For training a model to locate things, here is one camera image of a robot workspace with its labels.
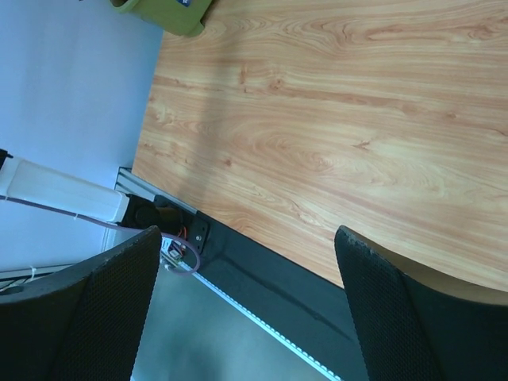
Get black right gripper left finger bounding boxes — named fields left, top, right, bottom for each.
left=1, top=227, right=162, bottom=380

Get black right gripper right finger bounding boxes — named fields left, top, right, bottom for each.
left=334, top=225, right=507, bottom=380

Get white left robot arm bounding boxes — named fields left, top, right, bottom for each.
left=1, top=149, right=162, bottom=230

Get green plastic laundry bin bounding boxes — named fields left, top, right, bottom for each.
left=110, top=0, right=212, bottom=37

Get slotted aluminium cable rail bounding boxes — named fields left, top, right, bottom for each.
left=158, top=257, right=342, bottom=381

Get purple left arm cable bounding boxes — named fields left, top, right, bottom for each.
left=0, top=194, right=202, bottom=275

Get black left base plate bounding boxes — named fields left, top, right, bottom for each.
left=157, top=198, right=211, bottom=264

